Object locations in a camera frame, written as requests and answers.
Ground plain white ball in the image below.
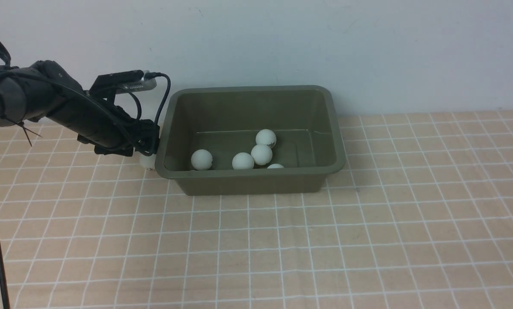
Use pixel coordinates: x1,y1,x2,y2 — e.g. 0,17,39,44
250,144,273,166

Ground white ball beside bin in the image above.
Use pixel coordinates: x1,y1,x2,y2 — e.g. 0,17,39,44
139,154,156,171

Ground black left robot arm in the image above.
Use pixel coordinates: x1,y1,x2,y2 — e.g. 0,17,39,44
0,61,161,157

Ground white ball with logo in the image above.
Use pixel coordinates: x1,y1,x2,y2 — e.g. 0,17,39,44
255,129,277,148

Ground olive green plastic bin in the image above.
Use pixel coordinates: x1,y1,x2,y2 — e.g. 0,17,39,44
155,85,346,196

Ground peach checkered tablecloth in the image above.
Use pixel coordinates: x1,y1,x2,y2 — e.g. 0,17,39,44
0,111,513,309

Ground black left camera cable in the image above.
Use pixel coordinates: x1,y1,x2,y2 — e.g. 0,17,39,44
0,34,172,309

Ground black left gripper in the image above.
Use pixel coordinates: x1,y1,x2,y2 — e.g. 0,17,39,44
46,92,160,156

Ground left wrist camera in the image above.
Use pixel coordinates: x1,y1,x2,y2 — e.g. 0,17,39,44
89,69,158,96

